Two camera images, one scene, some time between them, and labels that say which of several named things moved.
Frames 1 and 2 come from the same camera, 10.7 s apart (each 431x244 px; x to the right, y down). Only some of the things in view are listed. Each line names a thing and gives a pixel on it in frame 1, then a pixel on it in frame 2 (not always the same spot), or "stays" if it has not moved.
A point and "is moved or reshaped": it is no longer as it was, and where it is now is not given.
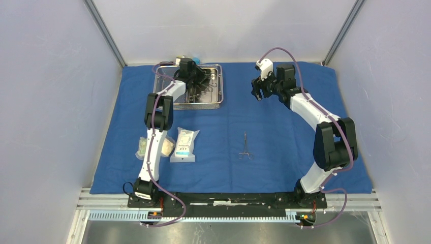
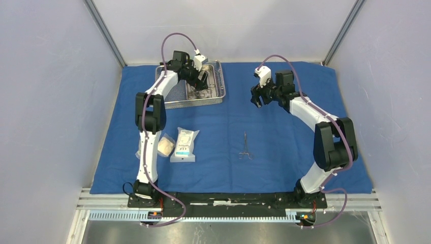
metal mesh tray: [211, 97] is moved or reshaped
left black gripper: [203, 74] stays
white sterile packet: [184, 146] stays
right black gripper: [257, 84] -> [256, 91]
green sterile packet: [141, 153] stays
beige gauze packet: [168, 144] stays
